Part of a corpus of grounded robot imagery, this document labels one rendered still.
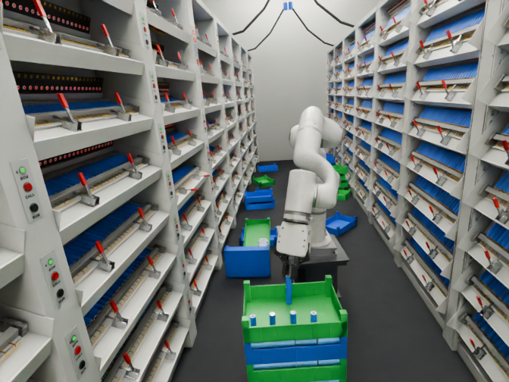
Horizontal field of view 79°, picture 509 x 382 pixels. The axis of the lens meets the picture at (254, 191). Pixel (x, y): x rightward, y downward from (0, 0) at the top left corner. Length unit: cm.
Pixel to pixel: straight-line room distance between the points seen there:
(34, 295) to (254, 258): 149
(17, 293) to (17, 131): 32
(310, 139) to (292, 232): 33
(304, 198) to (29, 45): 75
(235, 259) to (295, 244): 117
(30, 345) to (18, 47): 59
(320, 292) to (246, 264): 102
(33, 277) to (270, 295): 71
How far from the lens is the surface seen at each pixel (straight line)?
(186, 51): 198
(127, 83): 133
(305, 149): 106
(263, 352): 103
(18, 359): 81
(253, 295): 114
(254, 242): 248
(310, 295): 116
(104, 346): 106
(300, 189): 95
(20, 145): 75
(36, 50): 85
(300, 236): 96
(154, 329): 138
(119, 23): 135
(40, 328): 84
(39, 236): 77
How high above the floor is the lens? 117
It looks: 17 degrees down
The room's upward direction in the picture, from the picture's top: 4 degrees counter-clockwise
